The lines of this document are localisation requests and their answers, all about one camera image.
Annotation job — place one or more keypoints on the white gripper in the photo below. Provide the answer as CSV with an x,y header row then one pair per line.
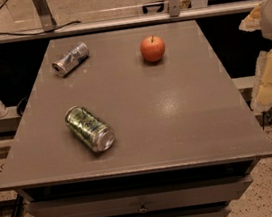
x,y
261,18

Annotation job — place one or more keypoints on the green soda can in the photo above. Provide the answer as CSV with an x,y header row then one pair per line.
x,y
91,130

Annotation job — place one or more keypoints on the red apple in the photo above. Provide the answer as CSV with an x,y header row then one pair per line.
x,y
152,48

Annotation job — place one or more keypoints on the silver blue soda can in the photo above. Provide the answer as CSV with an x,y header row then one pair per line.
x,y
71,59

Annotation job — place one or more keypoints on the grey drawer cabinet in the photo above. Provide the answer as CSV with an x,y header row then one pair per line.
x,y
179,120

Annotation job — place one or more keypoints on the upper drawer with knob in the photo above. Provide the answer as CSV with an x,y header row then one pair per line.
x,y
145,199

